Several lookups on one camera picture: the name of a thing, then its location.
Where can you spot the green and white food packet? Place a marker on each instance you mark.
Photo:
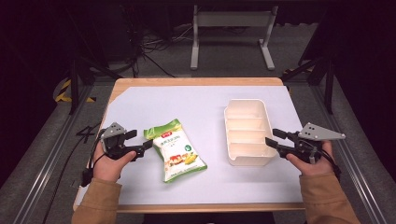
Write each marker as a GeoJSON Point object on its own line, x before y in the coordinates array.
{"type": "Point", "coordinates": [177, 149]}

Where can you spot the white divided plastic container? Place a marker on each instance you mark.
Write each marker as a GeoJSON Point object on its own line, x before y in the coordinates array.
{"type": "Point", "coordinates": [247, 130]}

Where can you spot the person's right hand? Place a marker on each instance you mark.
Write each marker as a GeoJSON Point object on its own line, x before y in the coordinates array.
{"type": "Point", "coordinates": [311, 168]}

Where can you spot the wooden table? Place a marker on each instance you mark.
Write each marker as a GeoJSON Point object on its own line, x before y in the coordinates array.
{"type": "Point", "coordinates": [193, 81]}

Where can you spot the white table mat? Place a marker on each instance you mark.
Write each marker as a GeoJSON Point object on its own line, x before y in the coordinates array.
{"type": "Point", "coordinates": [199, 102]}

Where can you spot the white metal stand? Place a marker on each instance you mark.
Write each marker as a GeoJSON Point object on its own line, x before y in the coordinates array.
{"type": "Point", "coordinates": [233, 19]}

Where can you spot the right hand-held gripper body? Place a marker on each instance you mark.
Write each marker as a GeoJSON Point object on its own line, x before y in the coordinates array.
{"type": "Point", "coordinates": [303, 146]}

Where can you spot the person's left hand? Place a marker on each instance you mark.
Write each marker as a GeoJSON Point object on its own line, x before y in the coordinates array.
{"type": "Point", "coordinates": [107, 168]}

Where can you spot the yellow and black hazard tape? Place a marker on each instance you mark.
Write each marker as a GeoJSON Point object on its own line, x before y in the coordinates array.
{"type": "Point", "coordinates": [63, 90]}

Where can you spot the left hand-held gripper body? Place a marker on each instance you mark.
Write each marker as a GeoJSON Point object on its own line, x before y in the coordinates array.
{"type": "Point", "coordinates": [115, 146]}

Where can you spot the aluminium rail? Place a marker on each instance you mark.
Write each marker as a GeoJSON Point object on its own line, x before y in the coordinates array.
{"type": "Point", "coordinates": [46, 161]}
{"type": "Point", "coordinates": [351, 161]}

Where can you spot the black metal stand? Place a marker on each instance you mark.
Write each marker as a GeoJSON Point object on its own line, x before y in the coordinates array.
{"type": "Point", "coordinates": [328, 84]}
{"type": "Point", "coordinates": [74, 84]}

